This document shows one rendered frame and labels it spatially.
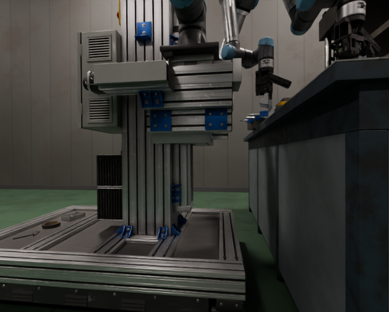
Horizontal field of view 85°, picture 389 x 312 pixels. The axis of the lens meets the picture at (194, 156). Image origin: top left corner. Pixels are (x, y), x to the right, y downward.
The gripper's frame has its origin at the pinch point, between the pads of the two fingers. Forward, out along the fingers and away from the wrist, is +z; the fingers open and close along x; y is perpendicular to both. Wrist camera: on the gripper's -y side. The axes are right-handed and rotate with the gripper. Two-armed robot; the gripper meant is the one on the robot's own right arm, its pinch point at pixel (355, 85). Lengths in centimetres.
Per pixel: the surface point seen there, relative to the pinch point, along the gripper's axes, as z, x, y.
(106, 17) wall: -220, -359, 93
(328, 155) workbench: 22.3, 9.2, 23.3
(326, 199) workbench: 33.4, 8.3, 22.8
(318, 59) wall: -124, -204, -223
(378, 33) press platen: -65, -55, -107
